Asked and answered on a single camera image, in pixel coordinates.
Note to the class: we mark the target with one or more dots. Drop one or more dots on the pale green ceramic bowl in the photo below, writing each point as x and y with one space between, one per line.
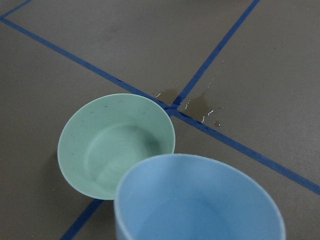
109 135

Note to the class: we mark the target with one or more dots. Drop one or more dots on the light blue plastic cup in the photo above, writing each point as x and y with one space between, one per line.
191 197

